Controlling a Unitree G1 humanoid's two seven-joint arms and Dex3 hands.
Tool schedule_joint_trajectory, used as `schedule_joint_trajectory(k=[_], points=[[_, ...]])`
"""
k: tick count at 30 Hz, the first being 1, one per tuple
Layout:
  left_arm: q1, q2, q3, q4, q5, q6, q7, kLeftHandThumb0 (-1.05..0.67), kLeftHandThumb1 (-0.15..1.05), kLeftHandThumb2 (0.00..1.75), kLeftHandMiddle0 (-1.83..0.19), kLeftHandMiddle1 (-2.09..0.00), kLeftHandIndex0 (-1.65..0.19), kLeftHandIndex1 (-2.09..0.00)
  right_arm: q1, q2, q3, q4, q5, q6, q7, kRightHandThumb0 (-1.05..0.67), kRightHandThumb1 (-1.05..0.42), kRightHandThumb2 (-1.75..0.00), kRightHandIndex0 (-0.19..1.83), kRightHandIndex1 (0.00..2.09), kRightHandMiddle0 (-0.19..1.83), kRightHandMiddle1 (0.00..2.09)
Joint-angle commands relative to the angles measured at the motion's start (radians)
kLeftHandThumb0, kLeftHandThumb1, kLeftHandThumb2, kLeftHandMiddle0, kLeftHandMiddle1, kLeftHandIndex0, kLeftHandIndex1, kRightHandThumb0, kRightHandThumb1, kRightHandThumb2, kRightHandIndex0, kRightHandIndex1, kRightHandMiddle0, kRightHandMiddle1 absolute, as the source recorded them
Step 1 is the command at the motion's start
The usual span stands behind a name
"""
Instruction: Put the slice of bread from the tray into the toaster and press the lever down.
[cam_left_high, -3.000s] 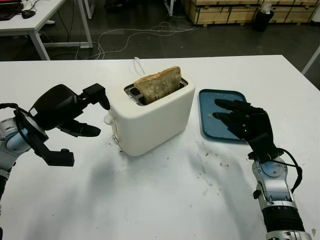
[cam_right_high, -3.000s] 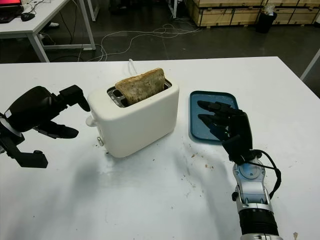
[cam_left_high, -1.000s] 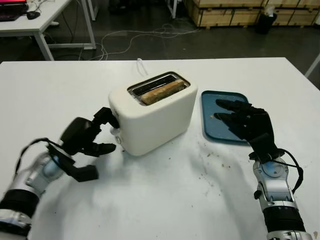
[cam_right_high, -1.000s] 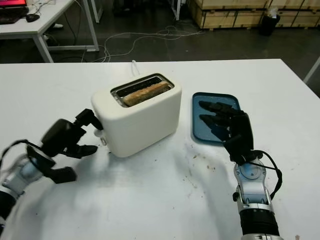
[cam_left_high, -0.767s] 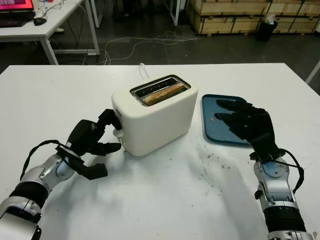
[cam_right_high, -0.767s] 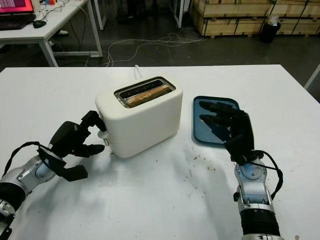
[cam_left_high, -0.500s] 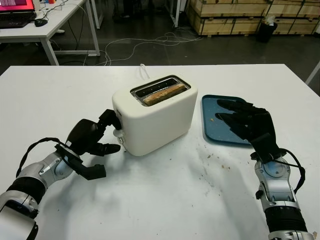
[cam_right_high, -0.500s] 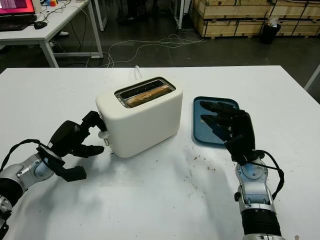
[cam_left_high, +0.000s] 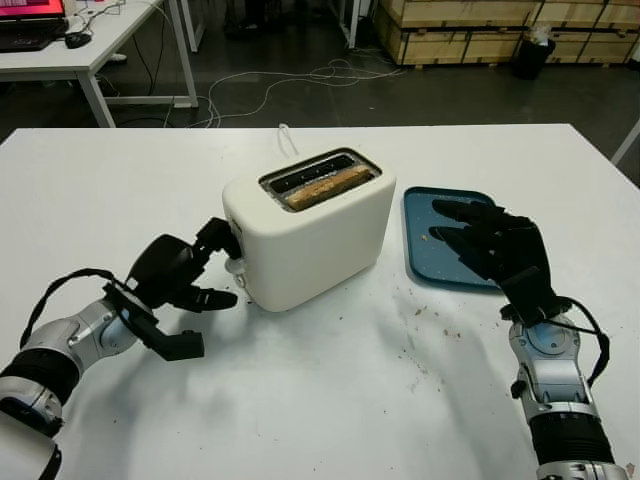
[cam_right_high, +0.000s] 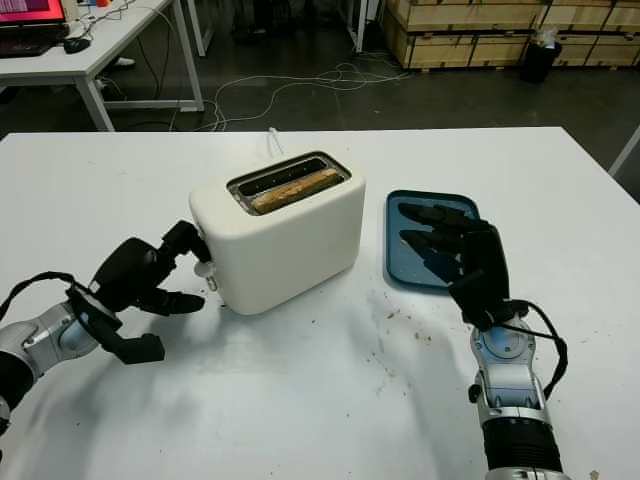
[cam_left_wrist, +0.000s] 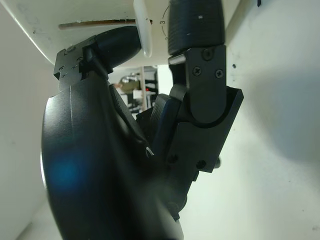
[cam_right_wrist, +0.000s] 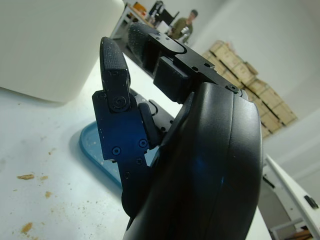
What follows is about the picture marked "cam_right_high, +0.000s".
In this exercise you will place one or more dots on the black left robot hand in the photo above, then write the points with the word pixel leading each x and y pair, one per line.
pixel 130 270

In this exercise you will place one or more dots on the white two-slot toaster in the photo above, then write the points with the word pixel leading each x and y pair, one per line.
pixel 290 250

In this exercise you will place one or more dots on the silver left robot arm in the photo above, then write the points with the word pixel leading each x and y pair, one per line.
pixel 40 335

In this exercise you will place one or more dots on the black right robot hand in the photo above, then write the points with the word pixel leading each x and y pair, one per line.
pixel 485 270

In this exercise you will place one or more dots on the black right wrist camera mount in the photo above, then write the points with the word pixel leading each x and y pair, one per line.
pixel 470 316

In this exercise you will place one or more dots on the black laptop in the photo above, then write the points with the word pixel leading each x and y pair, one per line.
pixel 30 30

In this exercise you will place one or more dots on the black trash bin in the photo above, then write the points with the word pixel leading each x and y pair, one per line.
pixel 541 57

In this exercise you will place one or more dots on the stacked wooden crates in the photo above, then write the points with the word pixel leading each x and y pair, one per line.
pixel 475 35

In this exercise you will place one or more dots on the white toaster lever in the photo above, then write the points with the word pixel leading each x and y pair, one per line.
pixel 203 268

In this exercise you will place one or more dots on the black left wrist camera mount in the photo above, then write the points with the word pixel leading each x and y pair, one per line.
pixel 142 350

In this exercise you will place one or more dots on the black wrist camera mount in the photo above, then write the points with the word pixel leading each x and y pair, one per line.
pixel 470 316
pixel 142 350

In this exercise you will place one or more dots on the small bread crumb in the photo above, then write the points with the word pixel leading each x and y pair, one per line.
pixel 422 337
pixel 393 314

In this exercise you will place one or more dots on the blue plastic tray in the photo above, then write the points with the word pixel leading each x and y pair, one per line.
pixel 400 272

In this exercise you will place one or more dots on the black computer mouse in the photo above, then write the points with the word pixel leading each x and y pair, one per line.
pixel 76 45

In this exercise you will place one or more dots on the brown bread slice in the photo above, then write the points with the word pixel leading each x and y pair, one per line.
pixel 295 192

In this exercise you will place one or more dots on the white office desk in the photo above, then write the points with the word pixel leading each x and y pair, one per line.
pixel 100 60

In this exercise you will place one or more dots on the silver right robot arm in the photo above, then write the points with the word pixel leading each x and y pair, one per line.
pixel 510 390

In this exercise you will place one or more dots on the white desk frame leg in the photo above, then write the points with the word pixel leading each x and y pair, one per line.
pixel 360 25

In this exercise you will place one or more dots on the white shoe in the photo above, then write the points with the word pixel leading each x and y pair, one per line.
pixel 124 61

